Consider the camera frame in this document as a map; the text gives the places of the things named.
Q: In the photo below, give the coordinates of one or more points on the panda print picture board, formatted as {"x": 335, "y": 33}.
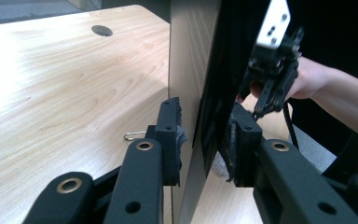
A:
{"x": 195, "y": 77}

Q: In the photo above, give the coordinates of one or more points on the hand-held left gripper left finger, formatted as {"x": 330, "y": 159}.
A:
{"x": 167, "y": 140}

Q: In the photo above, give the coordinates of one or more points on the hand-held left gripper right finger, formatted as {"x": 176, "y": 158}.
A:
{"x": 245, "y": 155}

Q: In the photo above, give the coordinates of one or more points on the gray knitted cloth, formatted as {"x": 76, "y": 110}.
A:
{"x": 220, "y": 166}

